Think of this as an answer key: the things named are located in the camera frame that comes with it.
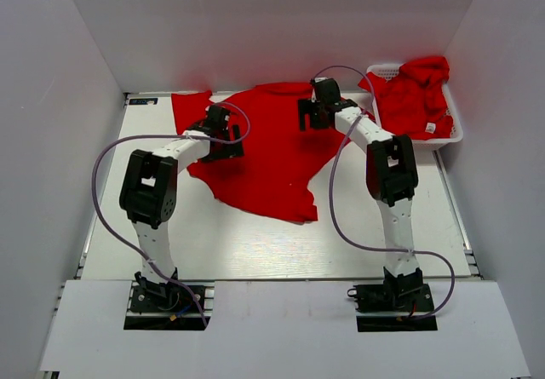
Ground red t shirts in basket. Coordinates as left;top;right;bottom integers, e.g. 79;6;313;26
359;56;454;141

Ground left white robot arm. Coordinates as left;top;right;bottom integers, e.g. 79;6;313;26
119;104;244;310

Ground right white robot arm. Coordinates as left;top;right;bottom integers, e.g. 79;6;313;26
298;78;423;313

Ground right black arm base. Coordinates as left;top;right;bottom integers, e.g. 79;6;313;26
347;284;438;333

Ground blue table label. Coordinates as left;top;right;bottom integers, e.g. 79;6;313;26
129;98;158;106

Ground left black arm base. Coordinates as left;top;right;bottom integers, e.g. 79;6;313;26
123;282;215;331

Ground red t shirt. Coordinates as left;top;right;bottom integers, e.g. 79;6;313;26
187;83;343;223

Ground white plastic basket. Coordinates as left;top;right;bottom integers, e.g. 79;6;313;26
366;63;463;150

